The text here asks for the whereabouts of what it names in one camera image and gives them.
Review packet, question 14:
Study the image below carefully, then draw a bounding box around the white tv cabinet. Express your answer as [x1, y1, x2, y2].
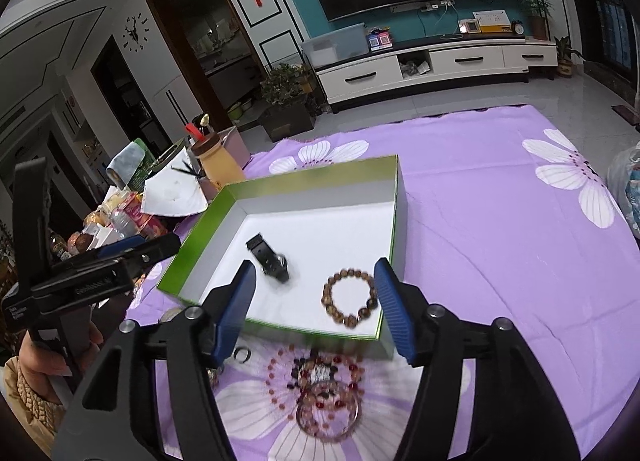
[317, 36, 558, 106]

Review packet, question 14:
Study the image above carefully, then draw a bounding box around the small desk clock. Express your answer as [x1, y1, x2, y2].
[511, 21, 525, 36]

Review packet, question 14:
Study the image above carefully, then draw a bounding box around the green cardboard box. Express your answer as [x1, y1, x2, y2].
[157, 155, 408, 359]

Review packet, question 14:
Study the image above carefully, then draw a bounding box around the pink bead bracelet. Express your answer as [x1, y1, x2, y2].
[294, 379, 362, 444]

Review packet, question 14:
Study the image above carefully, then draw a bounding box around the white paper sheet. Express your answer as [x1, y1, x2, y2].
[141, 149, 208, 217]

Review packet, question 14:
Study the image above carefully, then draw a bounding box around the potted plant on cabinet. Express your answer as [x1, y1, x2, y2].
[518, 0, 553, 40]

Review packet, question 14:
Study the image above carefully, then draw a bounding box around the wall clock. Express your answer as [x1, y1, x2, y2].
[122, 13, 149, 52]

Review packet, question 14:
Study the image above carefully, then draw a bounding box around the red bead bracelet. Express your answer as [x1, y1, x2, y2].
[264, 346, 367, 422]

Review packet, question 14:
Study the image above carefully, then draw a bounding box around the potted plant by door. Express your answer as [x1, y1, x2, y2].
[260, 63, 317, 142]

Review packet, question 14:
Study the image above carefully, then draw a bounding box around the black smart watch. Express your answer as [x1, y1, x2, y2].
[246, 233, 290, 283]

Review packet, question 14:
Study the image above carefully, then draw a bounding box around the brown wooden bead bracelet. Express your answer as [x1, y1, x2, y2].
[320, 267, 380, 330]

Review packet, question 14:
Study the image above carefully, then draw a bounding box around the clear plastic storage box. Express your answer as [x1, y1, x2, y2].
[302, 23, 369, 69]

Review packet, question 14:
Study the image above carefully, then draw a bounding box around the left hand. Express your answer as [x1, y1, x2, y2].
[18, 322, 103, 403]

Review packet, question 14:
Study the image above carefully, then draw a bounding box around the yellow bear bottle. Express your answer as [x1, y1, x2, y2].
[191, 132, 245, 191]

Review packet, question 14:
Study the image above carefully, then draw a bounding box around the plastic bag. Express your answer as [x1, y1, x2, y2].
[605, 144, 640, 239]

